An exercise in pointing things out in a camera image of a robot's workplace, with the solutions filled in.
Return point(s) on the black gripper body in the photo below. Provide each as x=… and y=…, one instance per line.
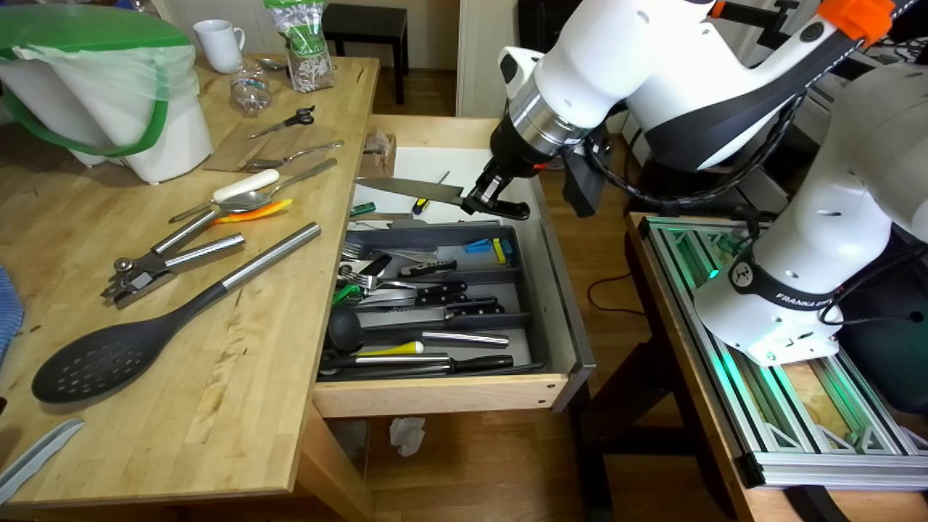
x=511, y=163

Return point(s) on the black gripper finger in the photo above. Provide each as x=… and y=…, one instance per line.
x=511, y=205
x=476, y=193

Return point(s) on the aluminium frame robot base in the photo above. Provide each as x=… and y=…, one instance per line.
x=774, y=425

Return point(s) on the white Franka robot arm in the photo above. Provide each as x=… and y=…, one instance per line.
x=658, y=60

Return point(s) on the steel butter knife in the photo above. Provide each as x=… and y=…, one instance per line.
x=291, y=156

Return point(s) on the wooden drawer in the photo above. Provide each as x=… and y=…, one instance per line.
x=436, y=395

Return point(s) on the yellow clip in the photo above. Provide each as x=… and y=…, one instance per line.
x=499, y=251

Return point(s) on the blue closed clip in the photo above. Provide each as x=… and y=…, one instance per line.
x=481, y=248

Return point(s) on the yellow black screwdriver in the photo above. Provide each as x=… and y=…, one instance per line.
x=418, y=205

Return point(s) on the grey cutlery tray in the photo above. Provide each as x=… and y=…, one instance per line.
x=526, y=301

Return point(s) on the black scissors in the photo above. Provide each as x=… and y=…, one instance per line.
x=291, y=119

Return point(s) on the black stool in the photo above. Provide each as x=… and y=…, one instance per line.
x=368, y=21

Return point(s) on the orange peeler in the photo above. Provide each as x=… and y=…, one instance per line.
x=263, y=211

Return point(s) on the clear bag green contents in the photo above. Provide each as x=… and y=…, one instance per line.
x=304, y=48

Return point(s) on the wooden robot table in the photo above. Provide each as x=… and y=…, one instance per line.
x=678, y=386

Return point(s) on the glass jar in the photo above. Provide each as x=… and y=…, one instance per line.
x=250, y=92

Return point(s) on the white crumpled bag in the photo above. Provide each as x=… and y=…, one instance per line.
x=407, y=435

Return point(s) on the white mug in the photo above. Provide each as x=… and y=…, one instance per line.
x=220, y=45

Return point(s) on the steel can opener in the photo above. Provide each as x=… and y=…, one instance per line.
x=133, y=283

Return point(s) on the white bin green rimmed bag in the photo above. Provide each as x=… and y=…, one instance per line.
x=96, y=87

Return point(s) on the black equipment case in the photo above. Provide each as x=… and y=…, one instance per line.
x=885, y=337

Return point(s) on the blue cloth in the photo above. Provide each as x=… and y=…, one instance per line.
x=8, y=315

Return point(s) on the grey flat blade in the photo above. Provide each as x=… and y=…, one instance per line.
x=38, y=459

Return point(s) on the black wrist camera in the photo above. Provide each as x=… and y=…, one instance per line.
x=585, y=179

